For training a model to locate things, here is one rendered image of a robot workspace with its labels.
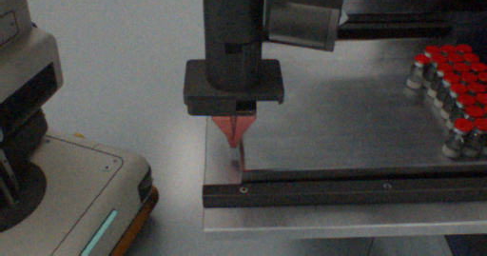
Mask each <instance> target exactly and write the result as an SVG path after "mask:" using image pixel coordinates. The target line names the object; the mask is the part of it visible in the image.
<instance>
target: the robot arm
mask: <svg viewBox="0 0 487 256"><path fill-rule="evenodd" d="M342 3H343V0H265V31H268V38H269V41H270V43H274V44H284V45H287V46H292V47H302V48H307V49H314V50H324V51H329V52H333V50H334V47H335V46H336V41H337V39H338V37H337V34H338V30H339V22H340V19H341V7H342ZM263 11H264V0H203V16H204V30H205V60H203V59H189V60H187V61H186V62H185V80H184V87H183V99H184V104H186V107H187V113H188V114H189V115H190V116H211V120H212V121H213V122H214V123H215V124H216V126H217V127H218V128H219V129H220V130H221V132H223V133H224V136H226V138H227V142H228V144H229V145H230V148H237V145H238V143H239V142H240V138H241V136H243V134H244V132H246V130H247V129H248V128H249V127H250V126H251V125H252V123H253V122H254V121H255V120H256V114H257V105H256V101H279V105H280V104H283V101H284V86H283V81H282V70H281V65H280V61H279V60H276V59H262V56H263ZM233 116H234V127H233Z"/></svg>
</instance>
